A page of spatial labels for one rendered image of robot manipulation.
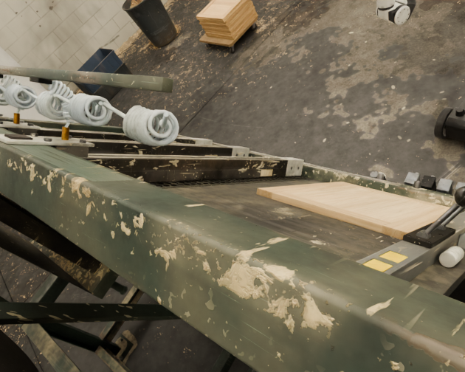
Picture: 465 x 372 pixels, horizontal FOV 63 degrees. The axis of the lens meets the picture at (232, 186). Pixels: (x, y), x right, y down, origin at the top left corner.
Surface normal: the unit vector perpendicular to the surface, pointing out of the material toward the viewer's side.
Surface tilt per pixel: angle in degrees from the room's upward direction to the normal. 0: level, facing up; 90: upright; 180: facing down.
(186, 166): 90
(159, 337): 0
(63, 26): 90
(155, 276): 38
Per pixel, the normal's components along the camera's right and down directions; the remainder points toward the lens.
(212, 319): -0.66, 0.04
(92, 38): 0.64, 0.36
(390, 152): -0.44, -0.56
